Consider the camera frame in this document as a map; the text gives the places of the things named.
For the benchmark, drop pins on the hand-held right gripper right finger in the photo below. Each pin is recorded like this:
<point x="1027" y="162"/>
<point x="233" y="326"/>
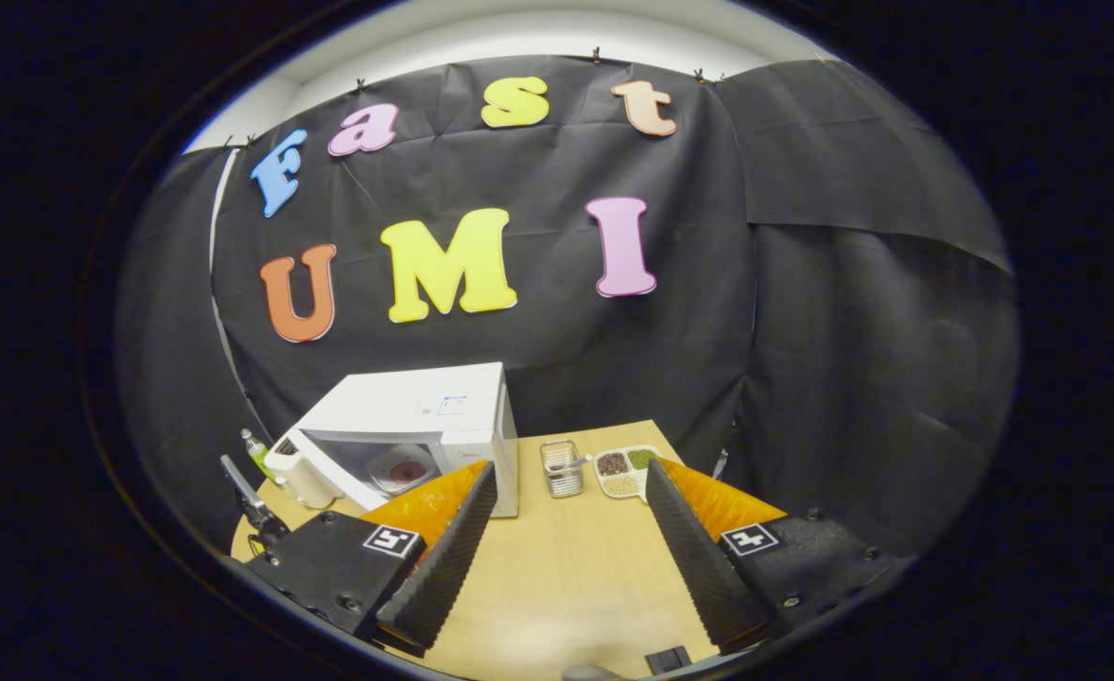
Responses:
<point x="699" y="567"/>

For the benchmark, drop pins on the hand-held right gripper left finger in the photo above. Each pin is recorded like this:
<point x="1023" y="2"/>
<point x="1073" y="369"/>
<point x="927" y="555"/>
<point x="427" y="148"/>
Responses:
<point x="448" y="567"/>

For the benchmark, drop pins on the pink ham slice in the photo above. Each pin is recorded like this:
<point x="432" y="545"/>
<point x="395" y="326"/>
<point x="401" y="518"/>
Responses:
<point x="408" y="472"/>

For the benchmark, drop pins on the white square plate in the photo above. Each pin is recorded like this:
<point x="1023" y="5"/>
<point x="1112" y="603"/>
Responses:
<point x="382" y="473"/>

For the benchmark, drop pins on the white microwave oven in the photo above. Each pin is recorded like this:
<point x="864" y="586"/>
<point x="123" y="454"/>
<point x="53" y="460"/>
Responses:
<point x="406" y="402"/>

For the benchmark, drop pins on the green drink bottle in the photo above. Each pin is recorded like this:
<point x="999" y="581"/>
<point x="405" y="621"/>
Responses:
<point x="256" y="456"/>

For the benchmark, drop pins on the small white appliance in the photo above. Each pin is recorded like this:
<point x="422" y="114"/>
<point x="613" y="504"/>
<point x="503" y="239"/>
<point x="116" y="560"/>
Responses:
<point x="302" y="482"/>

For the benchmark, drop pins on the white compartment tray of grains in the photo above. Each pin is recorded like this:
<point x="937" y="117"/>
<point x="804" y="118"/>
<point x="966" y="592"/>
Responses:
<point x="625" y="484"/>

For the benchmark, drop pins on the small white scoop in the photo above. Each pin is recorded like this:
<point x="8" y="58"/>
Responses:
<point x="571" y="462"/>

